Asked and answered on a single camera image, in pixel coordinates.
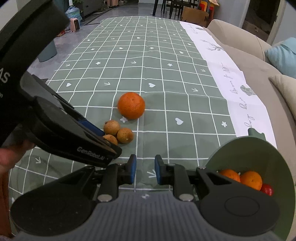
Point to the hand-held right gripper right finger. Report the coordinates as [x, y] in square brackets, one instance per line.
[158, 170]

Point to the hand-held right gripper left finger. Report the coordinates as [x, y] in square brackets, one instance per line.
[132, 169]

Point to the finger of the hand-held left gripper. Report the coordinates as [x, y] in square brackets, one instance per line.
[92, 150]
[92, 128]

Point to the brown longan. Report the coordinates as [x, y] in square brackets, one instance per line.
[112, 127]
[112, 139]
[125, 135]

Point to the orange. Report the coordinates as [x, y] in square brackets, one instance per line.
[131, 106]
[251, 180]
[230, 175]

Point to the green plastic colander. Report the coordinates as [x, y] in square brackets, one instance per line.
[242, 150]

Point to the red plum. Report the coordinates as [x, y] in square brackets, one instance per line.
[267, 190]

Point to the person's left hand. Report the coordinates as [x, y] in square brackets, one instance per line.
[9, 156]

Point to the grey-blue trash bin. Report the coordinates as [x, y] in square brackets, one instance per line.
[47, 52]

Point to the red floor items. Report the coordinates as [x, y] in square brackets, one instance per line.
[61, 34]

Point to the pink space heater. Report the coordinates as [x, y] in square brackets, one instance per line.
[74, 25]

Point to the blue water bottle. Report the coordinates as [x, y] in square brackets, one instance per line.
[73, 14]

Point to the grey cabinet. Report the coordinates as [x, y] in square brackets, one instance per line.
[92, 4]

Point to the green checked tablecloth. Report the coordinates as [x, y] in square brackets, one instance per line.
[161, 69]

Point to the dark dining table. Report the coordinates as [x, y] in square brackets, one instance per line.
[155, 7]

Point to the black dining chair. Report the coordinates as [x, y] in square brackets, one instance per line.
[172, 7]

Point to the beige pillow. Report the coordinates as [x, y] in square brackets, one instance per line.
[286, 92]

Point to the brown paper bag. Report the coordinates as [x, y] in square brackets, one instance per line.
[194, 16]

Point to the beige sofa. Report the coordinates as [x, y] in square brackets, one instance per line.
[254, 53]

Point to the stack of colourful stools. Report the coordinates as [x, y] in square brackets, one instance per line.
[205, 7]

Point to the light blue pillow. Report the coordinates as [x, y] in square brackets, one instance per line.
[284, 55]

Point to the brown cardboard box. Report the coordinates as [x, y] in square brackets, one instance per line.
[254, 29]

